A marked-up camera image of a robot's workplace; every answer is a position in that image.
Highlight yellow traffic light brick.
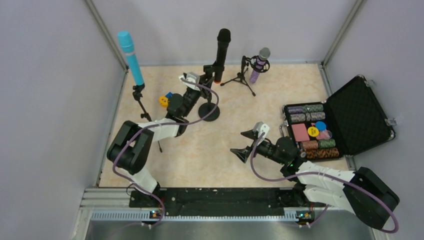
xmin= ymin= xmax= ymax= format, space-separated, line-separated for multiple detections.
xmin=159 ymin=96 xmax=169 ymax=108

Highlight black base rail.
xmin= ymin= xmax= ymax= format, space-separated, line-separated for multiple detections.
xmin=129 ymin=187 xmax=323 ymax=222

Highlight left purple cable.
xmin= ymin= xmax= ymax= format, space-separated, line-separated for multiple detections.
xmin=111 ymin=77 xmax=221 ymax=229

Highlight purple cable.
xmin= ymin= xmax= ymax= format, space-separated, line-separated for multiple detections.
xmin=111 ymin=77 xmax=221 ymax=229
xmin=249 ymin=131 xmax=400 ymax=234

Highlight pink block in case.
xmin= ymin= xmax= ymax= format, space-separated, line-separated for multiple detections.
xmin=291 ymin=123 xmax=310 ymax=142

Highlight tripod stand with clip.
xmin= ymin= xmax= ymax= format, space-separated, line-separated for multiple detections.
xmin=131 ymin=84 xmax=164 ymax=153

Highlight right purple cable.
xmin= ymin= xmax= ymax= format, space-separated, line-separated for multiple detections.
xmin=249 ymin=131 xmax=400 ymax=234

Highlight purple glitter microphone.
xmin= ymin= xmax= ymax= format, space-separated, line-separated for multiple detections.
xmin=249 ymin=47 xmax=271 ymax=84

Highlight yellow round chip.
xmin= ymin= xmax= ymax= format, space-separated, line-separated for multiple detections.
xmin=307 ymin=126 xmax=320 ymax=138

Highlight round base clamp stand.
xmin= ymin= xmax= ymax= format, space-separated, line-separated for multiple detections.
xmin=198 ymin=64 xmax=225 ymax=122

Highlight open black carrying case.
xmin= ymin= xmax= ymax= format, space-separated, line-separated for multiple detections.
xmin=281 ymin=74 xmax=396 ymax=159

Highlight black microphone orange end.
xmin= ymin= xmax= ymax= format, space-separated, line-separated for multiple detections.
xmin=213 ymin=28 xmax=231 ymax=84

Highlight blue round chip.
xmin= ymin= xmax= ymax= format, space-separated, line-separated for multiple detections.
xmin=314 ymin=121 xmax=327 ymax=132

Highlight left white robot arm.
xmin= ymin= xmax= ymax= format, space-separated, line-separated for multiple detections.
xmin=106 ymin=75 xmax=215 ymax=196

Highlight poker chip stacks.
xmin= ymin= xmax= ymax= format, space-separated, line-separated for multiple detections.
xmin=282 ymin=103 xmax=342 ymax=161

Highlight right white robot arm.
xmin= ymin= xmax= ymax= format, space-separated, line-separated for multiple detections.
xmin=230 ymin=130 xmax=400 ymax=234

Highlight tripod stand with shock mount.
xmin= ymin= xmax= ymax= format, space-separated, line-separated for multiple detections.
xmin=220 ymin=55 xmax=256 ymax=97

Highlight blue plastic tube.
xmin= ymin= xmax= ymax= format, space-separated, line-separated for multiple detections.
xmin=117 ymin=31 xmax=145 ymax=89

